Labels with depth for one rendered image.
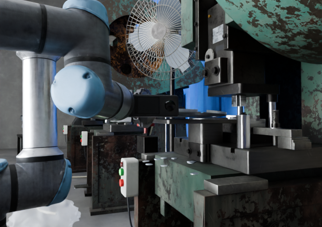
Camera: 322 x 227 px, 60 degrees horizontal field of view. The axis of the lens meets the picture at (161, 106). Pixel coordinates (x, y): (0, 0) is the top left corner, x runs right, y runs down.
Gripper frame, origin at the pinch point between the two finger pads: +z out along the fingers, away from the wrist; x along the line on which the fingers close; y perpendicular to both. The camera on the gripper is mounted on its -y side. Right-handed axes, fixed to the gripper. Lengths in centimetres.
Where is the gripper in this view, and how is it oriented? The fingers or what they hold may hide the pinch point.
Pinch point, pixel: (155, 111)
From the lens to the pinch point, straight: 73.7
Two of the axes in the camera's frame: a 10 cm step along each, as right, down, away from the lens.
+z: 2.8, 1.1, 9.5
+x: -0.2, 9.9, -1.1
